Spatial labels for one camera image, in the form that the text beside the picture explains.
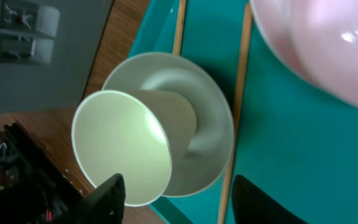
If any wooden chopstick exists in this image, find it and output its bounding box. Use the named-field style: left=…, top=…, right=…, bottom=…
left=172, top=0, right=187, bottom=55
left=218, top=2, right=253, bottom=224

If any teal plastic tray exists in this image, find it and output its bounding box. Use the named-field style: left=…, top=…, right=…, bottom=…
left=129, top=0, right=358, bottom=223

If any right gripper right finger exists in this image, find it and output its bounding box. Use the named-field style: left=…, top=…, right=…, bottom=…
left=231, top=175, right=305, bottom=224

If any large white plate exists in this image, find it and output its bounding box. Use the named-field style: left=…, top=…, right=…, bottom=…
left=250, top=0, right=358, bottom=107

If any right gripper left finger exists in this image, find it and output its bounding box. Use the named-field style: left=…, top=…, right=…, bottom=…
left=54, top=174, right=126, bottom=224

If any white paper cup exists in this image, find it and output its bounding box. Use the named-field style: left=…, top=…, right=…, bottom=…
left=71, top=90, right=197, bottom=207

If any grey bowl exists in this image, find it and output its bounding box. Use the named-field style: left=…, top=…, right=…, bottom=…
left=102, top=52, right=234, bottom=198

